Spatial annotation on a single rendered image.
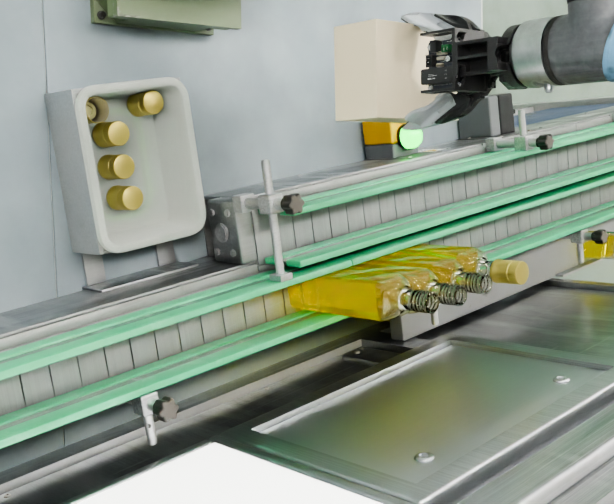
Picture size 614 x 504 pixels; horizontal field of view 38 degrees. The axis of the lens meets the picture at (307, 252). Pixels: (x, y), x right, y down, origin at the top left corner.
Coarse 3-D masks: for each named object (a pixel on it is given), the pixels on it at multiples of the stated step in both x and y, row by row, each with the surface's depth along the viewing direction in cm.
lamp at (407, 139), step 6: (402, 132) 155; (408, 132) 154; (414, 132) 154; (420, 132) 156; (402, 138) 155; (408, 138) 154; (414, 138) 155; (420, 138) 156; (402, 144) 156; (408, 144) 155; (414, 144) 155
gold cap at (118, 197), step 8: (112, 192) 123; (120, 192) 122; (128, 192) 122; (136, 192) 123; (112, 200) 123; (120, 200) 122; (128, 200) 122; (136, 200) 123; (112, 208) 125; (120, 208) 123; (128, 208) 122; (136, 208) 123
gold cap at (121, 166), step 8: (104, 160) 122; (112, 160) 121; (120, 160) 121; (128, 160) 121; (104, 168) 122; (112, 168) 120; (120, 168) 121; (128, 168) 122; (104, 176) 123; (112, 176) 122; (120, 176) 121; (128, 176) 122
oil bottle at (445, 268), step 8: (384, 256) 137; (392, 256) 136; (400, 256) 135; (408, 256) 135; (416, 256) 134; (424, 256) 133; (392, 264) 132; (400, 264) 131; (408, 264) 130; (416, 264) 129; (424, 264) 128; (432, 264) 127; (440, 264) 127; (448, 264) 127; (456, 264) 127; (440, 272) 126; (448, 272) 126; (440, 280) 126; (448, 280) 126
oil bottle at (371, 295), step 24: (288, 288) 133; (312, 288) 129; (336, 288) 125; (360, 288) 121; (384, 288) 118; (408, 288) 120; (336, 312) 126; (360, 312) 122; (384, 312) 119; (408, 312) 121
